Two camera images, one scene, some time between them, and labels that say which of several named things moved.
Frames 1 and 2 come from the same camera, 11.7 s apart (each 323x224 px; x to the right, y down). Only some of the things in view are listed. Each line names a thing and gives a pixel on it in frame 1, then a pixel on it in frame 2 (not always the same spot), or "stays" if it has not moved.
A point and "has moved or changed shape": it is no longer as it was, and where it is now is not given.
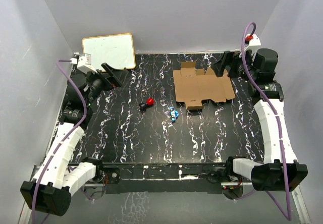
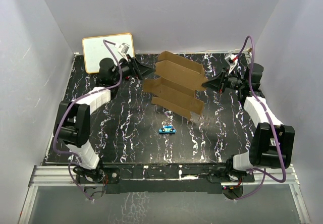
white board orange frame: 117,51 stays
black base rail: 159,178 stays
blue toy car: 174,114 to 167,129
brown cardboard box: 193,86 has moved or changed shape
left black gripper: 102,77 to 134,66
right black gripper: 219,66 to 216,82
